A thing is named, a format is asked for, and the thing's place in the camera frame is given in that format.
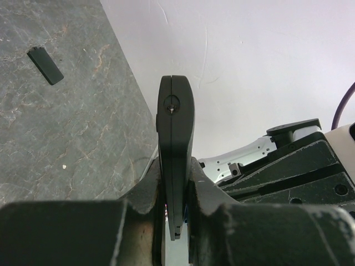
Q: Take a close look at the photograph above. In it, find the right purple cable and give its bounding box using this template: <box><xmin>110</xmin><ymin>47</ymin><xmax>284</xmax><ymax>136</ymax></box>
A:
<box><xmin>331</xmin><ymin>81</ymin><xmax>355</xmax><ymax>131</ymax></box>

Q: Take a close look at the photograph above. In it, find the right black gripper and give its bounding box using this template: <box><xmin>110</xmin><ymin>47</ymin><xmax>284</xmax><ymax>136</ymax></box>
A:
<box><xmin>219</xmin><ymin>140</ymin><xmax>354</xmax><ymax>206</ymax></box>

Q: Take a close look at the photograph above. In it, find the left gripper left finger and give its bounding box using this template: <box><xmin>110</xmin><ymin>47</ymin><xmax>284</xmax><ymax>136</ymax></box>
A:
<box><xmin>1</xmin><ymin>160</ymin><xmax>165</xmax><ymax>265</ymax></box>

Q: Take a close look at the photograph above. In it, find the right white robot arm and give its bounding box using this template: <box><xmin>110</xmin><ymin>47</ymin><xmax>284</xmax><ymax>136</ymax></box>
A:
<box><xmin>200</xmin><ymin>119</ymin><xmax>354</xmax><ymax>213</ymax></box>

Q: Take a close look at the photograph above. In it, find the black battery cover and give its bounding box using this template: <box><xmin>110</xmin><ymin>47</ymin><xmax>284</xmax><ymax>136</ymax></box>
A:
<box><xmin>27</xmin><ymin>47</ymin><xmax>64</xmax><ymax>85</ymax></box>

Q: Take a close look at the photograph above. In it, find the black remote control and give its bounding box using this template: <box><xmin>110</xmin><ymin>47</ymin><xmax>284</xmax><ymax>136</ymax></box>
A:
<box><xmin>156</xmin><ymin>75</ymin><xmax>195</xmax><ymax>241</ymax></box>

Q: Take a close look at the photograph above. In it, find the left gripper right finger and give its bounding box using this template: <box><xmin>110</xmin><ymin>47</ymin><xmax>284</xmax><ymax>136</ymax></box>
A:
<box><xmin>187</xmin><ymin>158</ymin><xmax>354</xmax><ymax>265</ymax></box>

